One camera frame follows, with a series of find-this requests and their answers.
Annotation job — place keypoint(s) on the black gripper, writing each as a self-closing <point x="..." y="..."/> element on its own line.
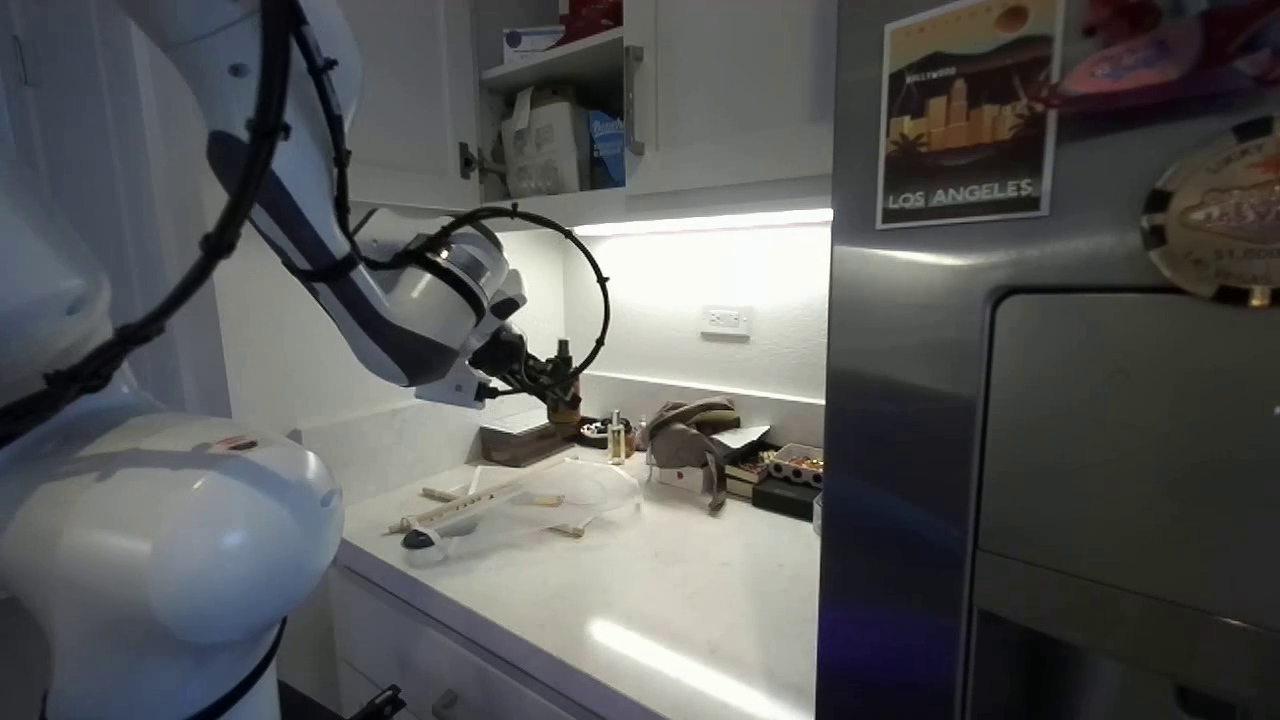
<point x="523" y="360"/>

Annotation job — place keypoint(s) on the black bottle with orange label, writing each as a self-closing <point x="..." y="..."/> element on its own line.
<point x="570" y="416"/>

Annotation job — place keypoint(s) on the white cabinet door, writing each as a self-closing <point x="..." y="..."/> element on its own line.
<point x="402" y="107"/>
<point x="734" y="93"/>

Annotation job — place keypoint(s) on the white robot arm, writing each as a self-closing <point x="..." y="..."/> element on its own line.
<point x="160" y="534"/>

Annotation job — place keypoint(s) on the small amber bottle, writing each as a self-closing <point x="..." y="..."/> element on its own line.
<point x="617" y="438"/>

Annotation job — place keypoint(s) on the under-cabinet light strip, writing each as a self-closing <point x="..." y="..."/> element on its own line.
<point x="706" y="222"/>

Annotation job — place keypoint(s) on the white kitchen cabinet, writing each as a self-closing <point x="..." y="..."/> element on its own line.
<point x="692" y="203"/>

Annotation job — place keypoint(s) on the white base cabinet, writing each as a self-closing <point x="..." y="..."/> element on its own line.
<point x="442" y="652"/>

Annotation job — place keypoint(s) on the brown wooden box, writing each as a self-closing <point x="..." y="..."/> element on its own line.
<point x="523" y="444"/>

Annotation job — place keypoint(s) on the small black object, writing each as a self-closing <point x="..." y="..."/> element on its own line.
<point x="594" y="435"/>

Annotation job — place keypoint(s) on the dark round disc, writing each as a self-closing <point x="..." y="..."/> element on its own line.
<point x="422" y="538"/>

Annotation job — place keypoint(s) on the blue bag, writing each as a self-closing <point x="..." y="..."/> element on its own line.
<point x="604" y="144"/>

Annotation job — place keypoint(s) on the dark egg carton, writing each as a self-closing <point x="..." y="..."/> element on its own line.
<point x="784" y="481"/>

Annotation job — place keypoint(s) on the white box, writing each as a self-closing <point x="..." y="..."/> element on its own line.
<point x="528" y="40"/>

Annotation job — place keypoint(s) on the red yellow box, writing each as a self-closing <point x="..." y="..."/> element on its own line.
<point x="591" y="16"/>

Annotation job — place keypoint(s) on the stainless steel refrigerator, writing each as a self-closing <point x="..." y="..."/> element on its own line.
<point x="905" y="464"/>

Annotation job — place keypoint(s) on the Los Angeles poster magnet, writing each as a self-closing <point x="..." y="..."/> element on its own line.
<point x="967" y="123"/>

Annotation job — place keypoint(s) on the round poker chip magnet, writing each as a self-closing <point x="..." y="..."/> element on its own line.
<point x="1223" y="215"/>

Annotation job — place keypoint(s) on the pink magnet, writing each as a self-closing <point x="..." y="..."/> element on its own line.
<point x="1175" y="55"/>

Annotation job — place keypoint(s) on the white wall outlet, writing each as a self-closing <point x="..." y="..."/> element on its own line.
<point x="724" y="321"/>

